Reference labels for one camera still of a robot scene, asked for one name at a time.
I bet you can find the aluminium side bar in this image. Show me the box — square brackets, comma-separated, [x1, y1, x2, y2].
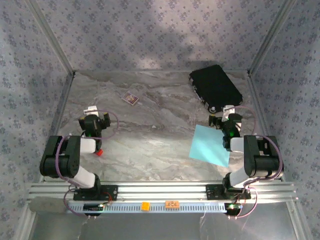
[247, 72, 286, 182]
[39, 72, 76, 182]

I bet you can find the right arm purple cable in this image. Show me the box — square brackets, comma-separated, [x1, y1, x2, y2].
[234, 106, 285, 219]

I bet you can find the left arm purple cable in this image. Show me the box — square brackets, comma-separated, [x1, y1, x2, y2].
[56, 109, 120, 219]

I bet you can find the grey foam block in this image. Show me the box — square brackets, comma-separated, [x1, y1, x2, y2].
[29, 196, 69, 214]

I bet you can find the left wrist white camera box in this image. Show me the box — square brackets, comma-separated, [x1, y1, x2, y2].
[83, 105, 98, 116]

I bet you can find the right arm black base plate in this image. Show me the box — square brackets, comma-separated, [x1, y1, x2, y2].
[205, 184, 252, 201]

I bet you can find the circuit board green light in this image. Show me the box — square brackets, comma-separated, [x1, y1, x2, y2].
[83, 203, 105, 211]
[224, 202, 243, 211]

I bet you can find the light blue paper sheet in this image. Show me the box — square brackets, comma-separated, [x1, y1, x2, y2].
[188, 124, 231, 168]

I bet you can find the aluminium frame post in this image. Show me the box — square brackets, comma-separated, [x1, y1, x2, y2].
[24, 0, 77, 75]
[247, 0, 298, 75]

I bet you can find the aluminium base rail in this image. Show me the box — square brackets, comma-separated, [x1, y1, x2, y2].
[27, 181, 300, 202]

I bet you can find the small purple picture card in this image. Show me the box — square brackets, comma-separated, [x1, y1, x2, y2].
[121, 90, 140, 106]

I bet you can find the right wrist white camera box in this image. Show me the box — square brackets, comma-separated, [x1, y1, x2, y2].
[221, 104, 236, 121]

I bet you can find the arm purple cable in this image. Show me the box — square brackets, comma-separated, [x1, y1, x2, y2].
[56, 109, 120, 219]
[234, 106, 285, 219]

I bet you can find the black hard case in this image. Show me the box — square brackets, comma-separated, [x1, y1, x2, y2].
[188, 64, 244, 115]

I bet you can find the left circuit board green light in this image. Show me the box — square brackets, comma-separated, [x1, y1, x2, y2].
[83, 203, 105, 211]

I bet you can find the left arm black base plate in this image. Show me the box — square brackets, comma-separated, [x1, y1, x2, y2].
[73, 184, 119, 202]

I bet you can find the white slotted cable duct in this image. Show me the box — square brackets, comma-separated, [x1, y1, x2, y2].
[66, 201, 227, 214]

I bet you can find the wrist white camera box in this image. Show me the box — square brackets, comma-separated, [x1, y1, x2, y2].
[221, 104, 236, 121]
[83, 105, 98, 116]

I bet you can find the right circuit board green light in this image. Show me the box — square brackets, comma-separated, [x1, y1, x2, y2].
[224, 202, 243, 211]

